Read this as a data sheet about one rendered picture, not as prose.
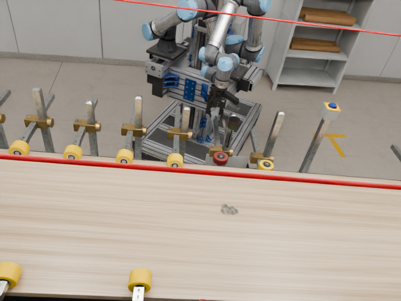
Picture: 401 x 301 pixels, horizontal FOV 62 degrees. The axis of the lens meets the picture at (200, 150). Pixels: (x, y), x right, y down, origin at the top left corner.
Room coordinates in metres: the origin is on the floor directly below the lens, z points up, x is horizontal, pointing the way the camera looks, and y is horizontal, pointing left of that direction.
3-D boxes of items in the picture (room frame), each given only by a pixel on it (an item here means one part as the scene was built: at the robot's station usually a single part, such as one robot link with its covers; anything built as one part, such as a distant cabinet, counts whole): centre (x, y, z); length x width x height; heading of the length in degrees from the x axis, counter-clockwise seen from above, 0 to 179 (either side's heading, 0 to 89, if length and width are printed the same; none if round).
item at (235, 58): (1.70, -0.07, 1.30); 0.11 x 0.11 x 0.08; 72
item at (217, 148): (1.49, -0.12, 0.85); 0.14 x 0.06 x 0.05; 97
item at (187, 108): (1.46, 0.11, 0.89); 0.04 x 0.04 x 0.48; 7
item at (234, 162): (1.52, -0.17, 0.75); 0.26 x 0.01 x 0.10; 97
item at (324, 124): (1.56, -0.65, 0.93); 0.05 x 0.05 x 0.45; 7
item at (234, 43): (2.18, -0.11, 1.21); 0.13 x 0.12 x 0.14; 72
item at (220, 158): (1.38, -0.12, 0.85); 0.08 x 0.08 x 0.11
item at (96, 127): (1.39, 0.62, 0.95); 0.14 x 0.06 x 0.05; 97
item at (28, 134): (1.38, 0.89, 0.95); 0.50 x 0.04 x 0.04; 7
